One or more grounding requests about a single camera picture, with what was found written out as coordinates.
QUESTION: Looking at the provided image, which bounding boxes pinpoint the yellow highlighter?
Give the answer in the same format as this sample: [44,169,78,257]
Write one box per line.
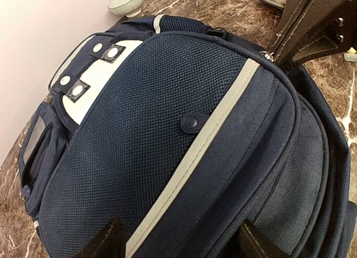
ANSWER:
[347,47,357,54]

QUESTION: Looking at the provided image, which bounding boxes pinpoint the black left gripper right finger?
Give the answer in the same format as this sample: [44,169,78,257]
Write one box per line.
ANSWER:
[241,220,282,257]

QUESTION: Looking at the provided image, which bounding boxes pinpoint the white marker pen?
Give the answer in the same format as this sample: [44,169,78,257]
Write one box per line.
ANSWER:
[344,52,357,62]

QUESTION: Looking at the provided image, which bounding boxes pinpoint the celadon bowl at back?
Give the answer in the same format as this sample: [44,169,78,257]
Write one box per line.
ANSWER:
[107,0,144,18]

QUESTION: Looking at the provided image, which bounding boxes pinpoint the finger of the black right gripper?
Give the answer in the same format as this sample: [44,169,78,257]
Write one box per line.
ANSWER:
[276,0,356,67]
[269,0,324,64]

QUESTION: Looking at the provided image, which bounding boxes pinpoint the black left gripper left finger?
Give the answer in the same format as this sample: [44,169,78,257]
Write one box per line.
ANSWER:
[74,218,127,258]

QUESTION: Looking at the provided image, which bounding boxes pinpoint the navy blue student backpack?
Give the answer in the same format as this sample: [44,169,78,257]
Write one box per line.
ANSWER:
[18,15,356,257]

